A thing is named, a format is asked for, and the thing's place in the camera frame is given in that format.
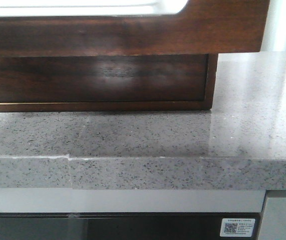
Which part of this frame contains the white QR code sticker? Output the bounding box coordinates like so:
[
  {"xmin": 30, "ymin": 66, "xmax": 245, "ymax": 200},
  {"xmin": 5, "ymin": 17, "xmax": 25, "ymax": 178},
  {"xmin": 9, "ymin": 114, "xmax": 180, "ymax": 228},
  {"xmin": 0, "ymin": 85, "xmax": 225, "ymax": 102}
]
[{"xmin": 220, "ymin": 218, "xmax": 256, "ymax": 238}]

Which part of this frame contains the wooden drawer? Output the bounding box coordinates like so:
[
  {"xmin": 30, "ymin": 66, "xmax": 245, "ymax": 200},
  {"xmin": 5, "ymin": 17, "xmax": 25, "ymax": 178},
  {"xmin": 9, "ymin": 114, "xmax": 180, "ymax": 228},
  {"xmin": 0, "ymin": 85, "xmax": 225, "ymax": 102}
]
[
  {"xmin": 0, "ymin": 0, "xmax": 269, "ymax": 57},
  {"xmin": 0, "ymin": 54, "xmax": 207, "ymax": 103}
]

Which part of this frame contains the black glass appliance door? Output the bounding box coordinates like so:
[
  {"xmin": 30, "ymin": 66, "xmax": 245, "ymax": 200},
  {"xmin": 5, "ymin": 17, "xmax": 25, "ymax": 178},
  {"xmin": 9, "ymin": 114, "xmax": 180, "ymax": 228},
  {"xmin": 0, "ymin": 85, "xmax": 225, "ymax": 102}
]
[{"xmin": 0, "ymin": 212, "xmax": 260, "ymax": 240}]

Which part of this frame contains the grey cabinet door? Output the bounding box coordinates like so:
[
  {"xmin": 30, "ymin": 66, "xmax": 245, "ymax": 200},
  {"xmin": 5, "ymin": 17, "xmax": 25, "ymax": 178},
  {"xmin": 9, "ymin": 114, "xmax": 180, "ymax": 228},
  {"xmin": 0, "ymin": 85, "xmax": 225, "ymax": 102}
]
[{"xmin": 258, "ymin": 190, "xmax": 286, "ymax": 240}]

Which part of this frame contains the white tray in drawer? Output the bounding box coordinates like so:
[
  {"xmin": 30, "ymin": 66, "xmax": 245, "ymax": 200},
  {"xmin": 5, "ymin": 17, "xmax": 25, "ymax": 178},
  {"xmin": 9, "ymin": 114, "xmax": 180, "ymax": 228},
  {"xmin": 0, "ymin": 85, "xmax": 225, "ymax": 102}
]
[{"xmin": 0, "ymin": 0, "xmax": 188, "ymax": 17}]

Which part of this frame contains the dark wooden drawer cabinet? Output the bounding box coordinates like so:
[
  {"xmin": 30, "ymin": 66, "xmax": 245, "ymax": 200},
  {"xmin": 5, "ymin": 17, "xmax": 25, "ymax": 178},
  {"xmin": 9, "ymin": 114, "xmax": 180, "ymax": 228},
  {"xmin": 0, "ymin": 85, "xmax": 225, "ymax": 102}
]
[{"xmin": 0, "ymin": 54, "xmax": 218, "ymax": 112}]

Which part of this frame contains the white corrugated back panel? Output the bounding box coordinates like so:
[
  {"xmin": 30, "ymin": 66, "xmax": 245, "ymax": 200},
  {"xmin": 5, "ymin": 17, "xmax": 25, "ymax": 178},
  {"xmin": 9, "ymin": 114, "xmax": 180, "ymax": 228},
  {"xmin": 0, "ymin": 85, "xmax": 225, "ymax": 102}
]
[{"xmin": 260, "ymin": 0, "xmax": 286, "ymax": 52}]

